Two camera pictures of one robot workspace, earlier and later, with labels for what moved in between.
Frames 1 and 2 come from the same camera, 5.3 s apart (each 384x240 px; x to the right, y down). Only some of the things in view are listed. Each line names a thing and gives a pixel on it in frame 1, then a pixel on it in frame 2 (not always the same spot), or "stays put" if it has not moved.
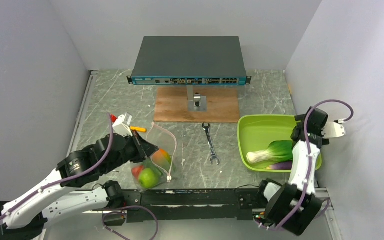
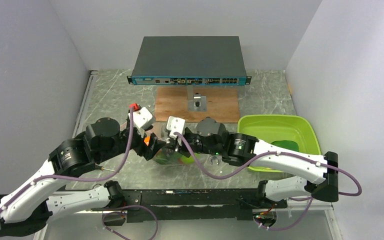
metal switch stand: x=196 y=102 stays put
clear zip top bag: x=156 y=170 → x=170 y=154
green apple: x=148 y=177 → x=185 y=160
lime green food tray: x=256 y=133 stays put
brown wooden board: x=171 y=105 stays put
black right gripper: x=324 y=141 → x=178 y=144
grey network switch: x=193 y=60 stays put
